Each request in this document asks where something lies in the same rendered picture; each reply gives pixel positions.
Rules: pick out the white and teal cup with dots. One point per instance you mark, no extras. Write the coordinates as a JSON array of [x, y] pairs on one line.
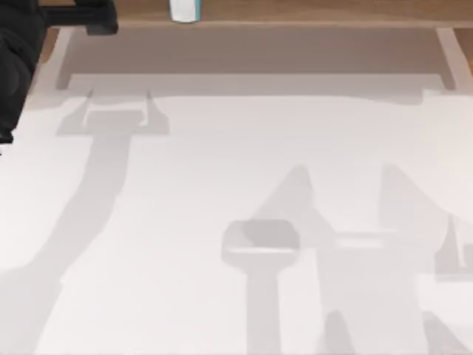
[[184, 10]]

